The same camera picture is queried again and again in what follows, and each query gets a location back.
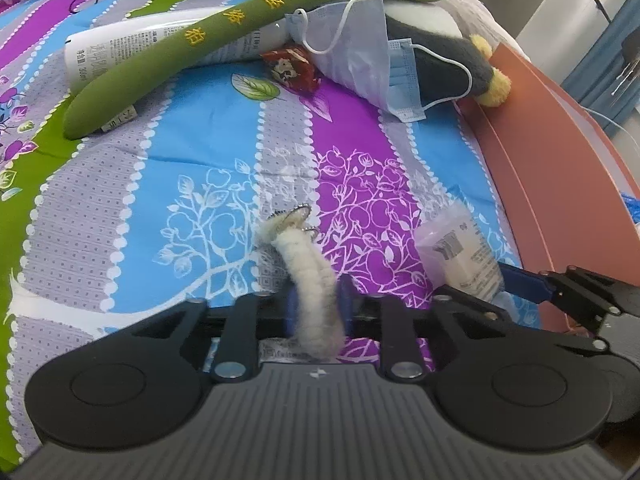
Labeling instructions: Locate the grey white penguin plush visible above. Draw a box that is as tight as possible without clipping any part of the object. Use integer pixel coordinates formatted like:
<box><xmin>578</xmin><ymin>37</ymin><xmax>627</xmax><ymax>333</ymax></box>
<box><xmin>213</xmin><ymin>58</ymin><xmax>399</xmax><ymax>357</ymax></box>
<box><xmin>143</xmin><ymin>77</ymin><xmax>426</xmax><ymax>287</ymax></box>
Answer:
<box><xmin>255</xmin><ymin>0</ymin><xmax>513</xmax><ymax>108</ymax></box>

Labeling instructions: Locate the red candy wrapper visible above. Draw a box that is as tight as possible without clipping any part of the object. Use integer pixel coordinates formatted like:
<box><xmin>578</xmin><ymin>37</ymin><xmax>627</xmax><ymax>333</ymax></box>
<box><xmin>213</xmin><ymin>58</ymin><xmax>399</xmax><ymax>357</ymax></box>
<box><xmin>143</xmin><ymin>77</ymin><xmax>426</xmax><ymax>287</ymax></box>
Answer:
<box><xmin>261</xmin><ymin>46</ymin><xmax>321</xmax><ymax>92</ymax></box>

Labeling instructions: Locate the white cable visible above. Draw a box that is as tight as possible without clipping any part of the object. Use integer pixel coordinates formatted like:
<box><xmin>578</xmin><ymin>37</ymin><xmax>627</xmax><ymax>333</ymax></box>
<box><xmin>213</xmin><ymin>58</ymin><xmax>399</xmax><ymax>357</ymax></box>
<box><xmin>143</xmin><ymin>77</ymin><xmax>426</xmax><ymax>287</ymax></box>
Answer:
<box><xmin>582</xmin><ymin>105</ymin><xmax>640</xmax><ymax>147</ymax></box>

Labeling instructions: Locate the orange bed frame edge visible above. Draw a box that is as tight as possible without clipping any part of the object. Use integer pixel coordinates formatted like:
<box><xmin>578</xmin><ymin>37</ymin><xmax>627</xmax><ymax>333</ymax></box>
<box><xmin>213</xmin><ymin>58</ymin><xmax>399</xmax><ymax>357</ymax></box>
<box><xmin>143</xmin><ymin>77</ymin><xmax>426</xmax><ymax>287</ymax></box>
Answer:
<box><xmin>452</xmin><ymin>42</ymin><xmax>640</xmax><ymax>333</ymax></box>

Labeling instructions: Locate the blue curtain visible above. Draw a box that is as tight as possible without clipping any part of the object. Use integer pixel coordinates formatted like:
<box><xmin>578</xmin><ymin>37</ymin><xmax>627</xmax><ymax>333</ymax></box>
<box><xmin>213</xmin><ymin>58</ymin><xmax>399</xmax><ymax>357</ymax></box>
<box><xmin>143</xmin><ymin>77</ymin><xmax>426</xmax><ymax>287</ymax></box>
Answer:
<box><xmin>560</xmin><ymin>0</ymin><xmax>640</xmax><ymax>138</ymax></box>

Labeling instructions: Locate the floral striped bed sheet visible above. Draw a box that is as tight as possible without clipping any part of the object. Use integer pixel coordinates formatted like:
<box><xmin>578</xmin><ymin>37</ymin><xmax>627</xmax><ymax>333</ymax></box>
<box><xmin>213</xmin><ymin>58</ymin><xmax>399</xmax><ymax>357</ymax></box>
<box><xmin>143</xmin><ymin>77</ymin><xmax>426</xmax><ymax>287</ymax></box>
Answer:
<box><xmin>0</xmin><ymin>0</ymin><xmax>523</xmax><ymax>466</ymax></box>

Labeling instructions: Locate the fluffy white keychain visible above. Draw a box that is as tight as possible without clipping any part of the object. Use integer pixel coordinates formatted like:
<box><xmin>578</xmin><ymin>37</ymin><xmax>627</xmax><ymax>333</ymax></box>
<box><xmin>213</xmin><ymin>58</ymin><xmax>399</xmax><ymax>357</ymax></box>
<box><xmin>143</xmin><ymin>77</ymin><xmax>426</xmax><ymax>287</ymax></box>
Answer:
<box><xmin>255</xmin><ymin>204</ymin><xmax>347</xmax><ymax>361</ymax></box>

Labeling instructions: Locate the long green plush stick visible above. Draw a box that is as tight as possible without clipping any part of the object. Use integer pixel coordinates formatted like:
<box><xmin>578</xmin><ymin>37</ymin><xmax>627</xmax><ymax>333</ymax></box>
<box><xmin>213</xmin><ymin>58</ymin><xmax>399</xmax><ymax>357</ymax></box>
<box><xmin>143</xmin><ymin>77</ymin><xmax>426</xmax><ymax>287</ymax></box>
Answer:
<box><xmin>65</xmin><ymin>0</ymin><xmax>451</xmax><ymax>140</ymax></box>

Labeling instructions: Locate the white lotion tube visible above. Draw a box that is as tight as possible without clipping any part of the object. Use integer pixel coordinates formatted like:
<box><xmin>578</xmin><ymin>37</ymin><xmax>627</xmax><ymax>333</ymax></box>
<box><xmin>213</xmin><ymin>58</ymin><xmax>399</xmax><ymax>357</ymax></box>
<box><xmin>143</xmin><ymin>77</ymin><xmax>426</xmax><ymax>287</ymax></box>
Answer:
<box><xmin>65</xmin><ymin>7</ymin><xmax>301</xmax><ymax>91</ymax></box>

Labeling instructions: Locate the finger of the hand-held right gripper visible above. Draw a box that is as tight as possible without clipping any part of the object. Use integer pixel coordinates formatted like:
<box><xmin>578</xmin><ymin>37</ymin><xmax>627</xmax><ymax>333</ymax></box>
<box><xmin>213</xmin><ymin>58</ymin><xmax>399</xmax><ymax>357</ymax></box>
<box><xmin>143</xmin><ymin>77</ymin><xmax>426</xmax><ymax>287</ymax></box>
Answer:
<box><xmin>500</xmin><ymin>264</ymin><xmax>640</xmax><ymax>356</ymax></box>

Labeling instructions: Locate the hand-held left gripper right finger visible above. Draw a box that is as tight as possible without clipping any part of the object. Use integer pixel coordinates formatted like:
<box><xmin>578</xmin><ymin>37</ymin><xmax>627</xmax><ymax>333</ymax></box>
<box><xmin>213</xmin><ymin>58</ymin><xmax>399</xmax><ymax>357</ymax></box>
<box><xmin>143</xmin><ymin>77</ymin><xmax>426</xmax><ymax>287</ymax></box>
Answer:
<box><xmin>336</xmin><ymin>275</ymin><xmax>513</xmax><ymax>385</ymax></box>

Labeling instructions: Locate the small white plastic-wrapped packet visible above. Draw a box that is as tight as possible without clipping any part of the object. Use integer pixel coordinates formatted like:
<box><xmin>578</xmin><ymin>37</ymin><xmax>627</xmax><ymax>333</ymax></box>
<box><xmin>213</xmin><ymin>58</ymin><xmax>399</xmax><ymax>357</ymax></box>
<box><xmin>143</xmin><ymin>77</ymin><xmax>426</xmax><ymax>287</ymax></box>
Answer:
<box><xmin>415</xmin><ymin>203</ymin><xmax>505</xmax><ymax>303</ymax></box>

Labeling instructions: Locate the blue face mask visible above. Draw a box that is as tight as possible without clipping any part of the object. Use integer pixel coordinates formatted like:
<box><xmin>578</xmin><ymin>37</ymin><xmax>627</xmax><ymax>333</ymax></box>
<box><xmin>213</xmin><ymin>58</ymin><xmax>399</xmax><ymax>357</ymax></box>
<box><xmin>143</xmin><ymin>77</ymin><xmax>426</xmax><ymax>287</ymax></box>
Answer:
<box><xmin>380</xmin><ymin>37</ymin><xmax>473</xmax><ymax>122</ymax></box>

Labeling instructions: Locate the lavender face mask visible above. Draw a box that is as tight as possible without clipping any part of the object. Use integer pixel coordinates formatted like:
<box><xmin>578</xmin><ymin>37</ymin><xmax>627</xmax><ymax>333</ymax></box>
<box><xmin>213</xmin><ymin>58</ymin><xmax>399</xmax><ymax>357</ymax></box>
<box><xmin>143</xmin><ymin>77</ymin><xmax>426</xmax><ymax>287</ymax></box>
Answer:
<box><xmin>285</xmin><ymin>0</ymin><xmax>396</xmax><ymax>111</ymax></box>

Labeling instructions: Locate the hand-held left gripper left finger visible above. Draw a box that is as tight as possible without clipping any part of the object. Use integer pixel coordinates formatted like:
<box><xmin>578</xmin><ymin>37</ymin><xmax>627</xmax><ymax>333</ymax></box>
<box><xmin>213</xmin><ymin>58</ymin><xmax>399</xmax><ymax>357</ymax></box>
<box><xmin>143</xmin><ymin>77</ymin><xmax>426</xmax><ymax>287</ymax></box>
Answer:
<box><xmin>131</xmin><ymin>287</ymin><xmax>301</xmax><ymax>385</ymax></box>

